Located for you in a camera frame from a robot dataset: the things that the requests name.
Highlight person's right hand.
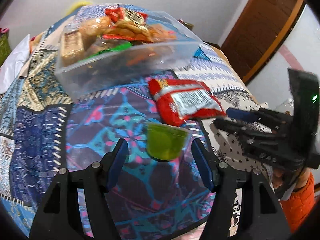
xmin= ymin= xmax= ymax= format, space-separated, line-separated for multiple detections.
xmin=272 ymin=167 xmax=311 ymax=190

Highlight orange cookie bag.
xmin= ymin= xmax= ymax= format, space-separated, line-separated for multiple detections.
xmin=103 ymin=7 xmax=176 ymax=43

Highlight green snack bag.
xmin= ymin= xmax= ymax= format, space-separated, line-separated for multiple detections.
xmin=80 ymin=40 xmax=133 ymax=61

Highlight orange jacket right sleeve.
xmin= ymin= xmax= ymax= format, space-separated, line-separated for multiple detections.
xmin=280 ymin=170 xmax=315 ymax=233

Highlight white pillow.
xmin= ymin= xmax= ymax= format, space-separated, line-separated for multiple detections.
xmin=0 ymin=34 xmax=30 ymax=94

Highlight green jelly cup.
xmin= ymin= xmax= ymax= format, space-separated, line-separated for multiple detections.
xmin=146 ymin=122 xmax=190 ymax=161

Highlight patchwork patterned bedspread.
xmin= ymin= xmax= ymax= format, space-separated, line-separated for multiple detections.
xmin=0 ymin=3 xmax=273 ymax=240

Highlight gold cake pack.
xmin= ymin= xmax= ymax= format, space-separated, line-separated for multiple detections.
xmin=60 ymin=31 xmax=85 ymax=67

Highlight red snack bag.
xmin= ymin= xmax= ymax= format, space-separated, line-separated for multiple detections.
xmin=148 ymin=79 xmax=226 ymax=126

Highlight yellow plush pillow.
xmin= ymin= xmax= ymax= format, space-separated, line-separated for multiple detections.
xmin=66 ymin=0 xmax=93 ymax=15

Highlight brown wooden door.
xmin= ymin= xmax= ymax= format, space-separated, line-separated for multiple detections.
xmin=222 ymin=0 xmax=305 ymax=83

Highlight clear plastic storage box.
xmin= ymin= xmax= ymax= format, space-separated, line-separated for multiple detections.
xmin=54 ymin=11 xmax=202 ymax=101

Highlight red fabric decorations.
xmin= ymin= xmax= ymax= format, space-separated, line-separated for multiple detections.
xmin=0 ymin=28 xmax=9 ymax=34

